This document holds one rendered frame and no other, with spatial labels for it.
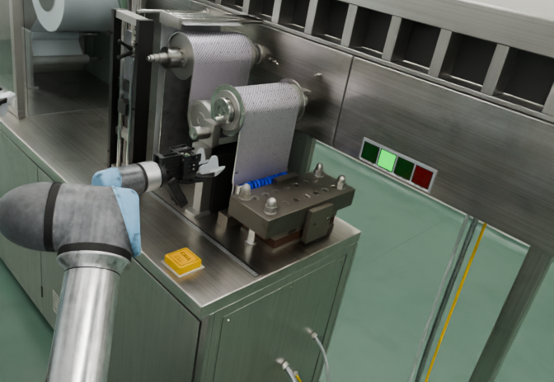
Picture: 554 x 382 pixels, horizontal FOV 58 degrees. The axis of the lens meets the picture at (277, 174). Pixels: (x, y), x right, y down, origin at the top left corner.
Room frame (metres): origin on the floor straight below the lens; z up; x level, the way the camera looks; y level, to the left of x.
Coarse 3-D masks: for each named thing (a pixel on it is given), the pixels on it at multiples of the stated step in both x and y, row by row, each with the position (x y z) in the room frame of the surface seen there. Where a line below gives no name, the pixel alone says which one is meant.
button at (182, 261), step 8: (184, 248) 1.13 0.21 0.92; (168, 256) 1.08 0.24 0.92; (176, 256) 1.09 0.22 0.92; (184, 256) 1.09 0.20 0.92; (192, 256) 1.10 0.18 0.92; (168, 264) 1.07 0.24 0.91; (176, 264) 1.05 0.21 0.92; (184, 264) 1.06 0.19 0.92; (192, 264) 1.07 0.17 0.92; (200, 264) 1.09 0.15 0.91; (176, 272) 1.05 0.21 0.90; (184, 272) 1.05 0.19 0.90
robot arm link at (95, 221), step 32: (64, 192) 0.70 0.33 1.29; (96, 192) 0.71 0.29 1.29; (128, 192) 0.73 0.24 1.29; (64, 224) 0.66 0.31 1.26; (96, 224) 0.67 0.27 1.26; (128, 224) 0.68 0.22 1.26; (64, 256) 0.63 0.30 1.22; (96, 256) 0.63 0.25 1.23; (128, 256) 0.67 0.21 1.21; (64, 288) 0.60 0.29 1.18; (96, 288) 0.60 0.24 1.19; (64, 320) 0.56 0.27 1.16; (96, 320) 0.57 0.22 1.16; (64, 352) 0.52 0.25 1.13; (96, 352) 0.54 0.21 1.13
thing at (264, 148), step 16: (256, 128) 1.38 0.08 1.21; (272, 128) 1.43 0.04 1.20; (288, 128) 1.49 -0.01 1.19; (240, 144) 1.34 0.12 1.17; (256, 144) 1.39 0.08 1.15; (272, 144) 1.44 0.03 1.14; (288, 144) 1.50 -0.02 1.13; (240, 160) 1.34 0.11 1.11; (256, 160) 1.40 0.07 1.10; (272, 160) 1.45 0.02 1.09; (288, 160) 1.51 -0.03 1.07; (240, 176) 1.35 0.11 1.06; (256, 176) 1.41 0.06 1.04
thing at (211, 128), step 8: (208, 120) 1.38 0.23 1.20; (208, 128) 1.36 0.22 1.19; (216, 128) 1.36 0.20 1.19; (208, 136) 1.35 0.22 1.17; (216, 136) 1.36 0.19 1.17; (192, 144) 1.36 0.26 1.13; (200, 144) 1.35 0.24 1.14; (208, 144) 1.36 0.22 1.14; (216, 144) 1.36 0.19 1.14; (208, 152) 1.34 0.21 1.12; (216, 152) 1.37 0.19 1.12; (200, 184) 1.35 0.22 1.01; (208, 184) 1.36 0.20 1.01; (200, 192) 1.35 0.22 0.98; (208, 192) 1.37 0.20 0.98; (200, 200) 1.35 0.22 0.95; (208, 200) 1.37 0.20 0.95; (192, 208) 1.37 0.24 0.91; (200, 208) 1.35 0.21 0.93; (208, 208) 1.37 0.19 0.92; (192, 216) 1.33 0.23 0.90; (200, 216) 1.34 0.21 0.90
